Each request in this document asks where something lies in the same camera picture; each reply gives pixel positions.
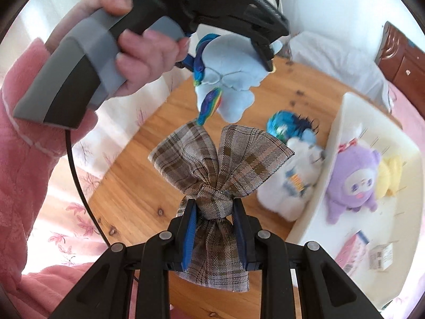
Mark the carved wooden headboard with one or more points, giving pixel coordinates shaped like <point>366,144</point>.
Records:
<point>398,59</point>

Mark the person's left forearm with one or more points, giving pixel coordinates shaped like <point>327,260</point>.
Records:
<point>26,172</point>

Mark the pink bedsheet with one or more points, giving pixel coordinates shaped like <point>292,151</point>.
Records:
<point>411,113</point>

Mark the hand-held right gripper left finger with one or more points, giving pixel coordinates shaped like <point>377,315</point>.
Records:
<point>188,239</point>

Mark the white floral curtain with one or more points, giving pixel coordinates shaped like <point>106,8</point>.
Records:
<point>109,116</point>

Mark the brown plaid fabric bow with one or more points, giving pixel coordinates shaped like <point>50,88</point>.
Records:
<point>232,159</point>

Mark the person's left hand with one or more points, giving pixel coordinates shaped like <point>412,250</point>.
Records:
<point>149,59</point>

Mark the grey folded cloth pile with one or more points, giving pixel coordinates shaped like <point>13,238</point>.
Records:
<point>332,56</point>

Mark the purple plush toy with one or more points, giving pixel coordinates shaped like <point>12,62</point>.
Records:
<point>352,172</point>

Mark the white bear plush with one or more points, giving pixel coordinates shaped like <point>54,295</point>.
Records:
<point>295,172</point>

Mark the light blue pony plush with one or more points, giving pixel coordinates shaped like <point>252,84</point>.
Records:
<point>229,69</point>

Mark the yellow plush toy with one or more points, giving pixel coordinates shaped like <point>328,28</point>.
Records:
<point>390,176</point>

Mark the teal doll with dark hair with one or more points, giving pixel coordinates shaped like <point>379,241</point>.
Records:
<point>280,124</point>

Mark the pink tissue packet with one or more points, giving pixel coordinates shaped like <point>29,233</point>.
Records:
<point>350,249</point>

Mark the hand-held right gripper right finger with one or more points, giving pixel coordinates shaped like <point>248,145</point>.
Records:
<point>241,239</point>

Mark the white plastic bin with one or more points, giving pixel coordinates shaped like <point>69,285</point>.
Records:
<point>398,216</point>

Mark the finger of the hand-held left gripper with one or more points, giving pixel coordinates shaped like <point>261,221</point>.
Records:
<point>269,16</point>
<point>264,56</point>

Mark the small white labelled box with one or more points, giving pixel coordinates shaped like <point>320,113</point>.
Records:
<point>380,256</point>

